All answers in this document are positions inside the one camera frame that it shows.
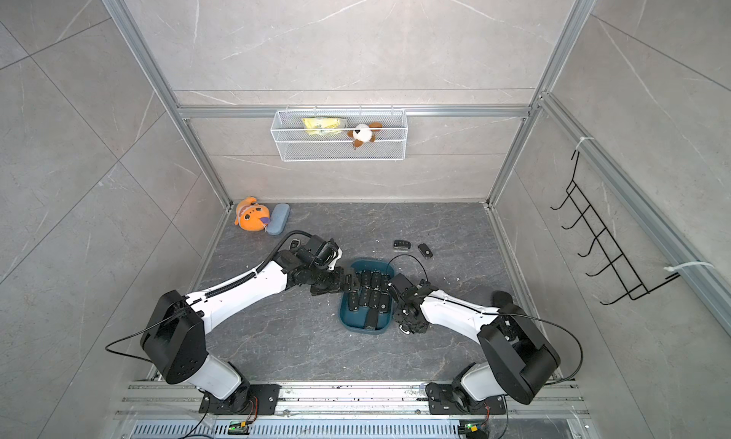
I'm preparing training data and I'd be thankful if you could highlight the teal storage tray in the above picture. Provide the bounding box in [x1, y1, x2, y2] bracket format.
[339, 259, 394, 334]

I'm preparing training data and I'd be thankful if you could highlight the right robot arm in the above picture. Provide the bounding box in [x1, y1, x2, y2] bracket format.
[388, 275, 561, 409]

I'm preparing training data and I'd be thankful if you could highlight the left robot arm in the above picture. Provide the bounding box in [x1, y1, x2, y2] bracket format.
[140, 231, 360, 412]

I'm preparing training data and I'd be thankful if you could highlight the blue glasses case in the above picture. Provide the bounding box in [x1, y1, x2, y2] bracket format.
[266, 203, 290, 235]

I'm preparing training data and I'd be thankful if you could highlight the black oval object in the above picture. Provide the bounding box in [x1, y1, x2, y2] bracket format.
[491, 291, 513, 309]

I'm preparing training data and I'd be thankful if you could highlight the orange plush toy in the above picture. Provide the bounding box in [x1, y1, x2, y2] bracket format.
[234, 196, 270, 231]

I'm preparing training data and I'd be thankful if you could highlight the brown white plush dog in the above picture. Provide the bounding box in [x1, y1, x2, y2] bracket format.
[348, 122, 383, 149]

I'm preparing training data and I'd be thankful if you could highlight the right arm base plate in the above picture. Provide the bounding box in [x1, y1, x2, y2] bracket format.
[425, 382, 506, 415]

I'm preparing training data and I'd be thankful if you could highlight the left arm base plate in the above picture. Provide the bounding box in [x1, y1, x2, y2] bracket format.
[199, 384, 281, 415]

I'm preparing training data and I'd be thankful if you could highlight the white wire basket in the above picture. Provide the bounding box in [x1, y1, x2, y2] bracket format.
[270, 108, 409, 162]

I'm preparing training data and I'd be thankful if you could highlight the black wall hook rack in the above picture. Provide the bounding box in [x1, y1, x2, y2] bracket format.
[549, 151, 681, 307]

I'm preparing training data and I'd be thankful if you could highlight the aluminium mounting rail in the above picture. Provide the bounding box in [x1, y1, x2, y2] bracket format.
[112, 381, 590, 420]

